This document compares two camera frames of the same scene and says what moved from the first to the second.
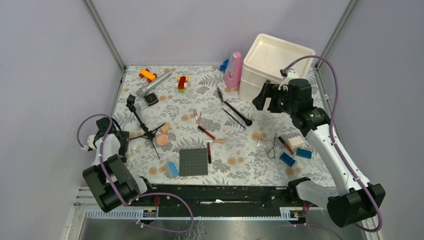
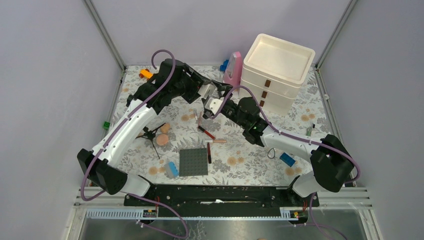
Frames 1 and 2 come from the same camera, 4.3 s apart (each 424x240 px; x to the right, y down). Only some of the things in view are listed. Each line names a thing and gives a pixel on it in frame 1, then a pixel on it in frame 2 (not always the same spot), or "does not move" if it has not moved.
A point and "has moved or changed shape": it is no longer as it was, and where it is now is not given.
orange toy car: (149, 76) does not move
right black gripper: (269, 90) → (205, 115)
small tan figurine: (165, 128) does not move
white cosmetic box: (295, 141) has moved or changed shape
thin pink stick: (200, 118) does not move
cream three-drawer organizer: (267, 55) does not move
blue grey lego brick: (171, 170) does not move
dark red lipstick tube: (209, 153) does not move
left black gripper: (124, 135) → (196, 81)
